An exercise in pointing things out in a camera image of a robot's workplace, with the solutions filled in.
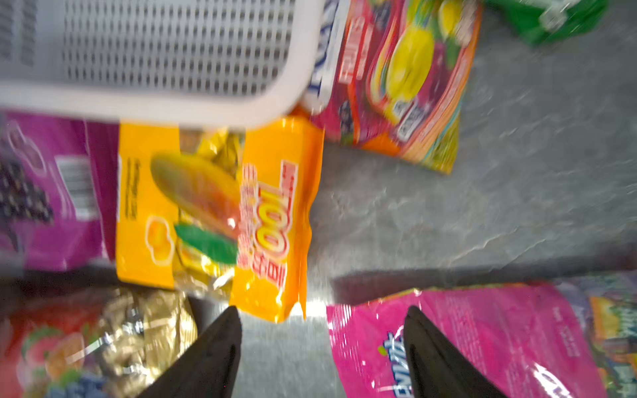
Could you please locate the orange Fox's candy bag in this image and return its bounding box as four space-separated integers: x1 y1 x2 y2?
300 0 482 174

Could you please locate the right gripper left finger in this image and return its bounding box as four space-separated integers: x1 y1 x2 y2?
140 306 242 398

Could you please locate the white plastic perforated basket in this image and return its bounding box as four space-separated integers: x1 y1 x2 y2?
1 0 326 129

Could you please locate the purple grape candy bag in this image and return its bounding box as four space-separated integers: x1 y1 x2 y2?
1 111 119 272

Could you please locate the clear mixed candy bag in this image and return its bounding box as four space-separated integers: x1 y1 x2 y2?
553 270 636 397

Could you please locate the yellow mango candy bag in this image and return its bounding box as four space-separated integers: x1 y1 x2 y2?
115 117 324 323

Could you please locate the large gold red candy bag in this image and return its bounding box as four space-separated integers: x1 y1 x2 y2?
1 287 198 397

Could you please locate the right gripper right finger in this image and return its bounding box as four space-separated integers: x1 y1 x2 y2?
404 306 506 398

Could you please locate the pink fruit candy bag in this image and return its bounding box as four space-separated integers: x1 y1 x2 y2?
326 285 606 397

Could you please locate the green Fox's candy bag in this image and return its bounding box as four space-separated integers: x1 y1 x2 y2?
483 0 609 46

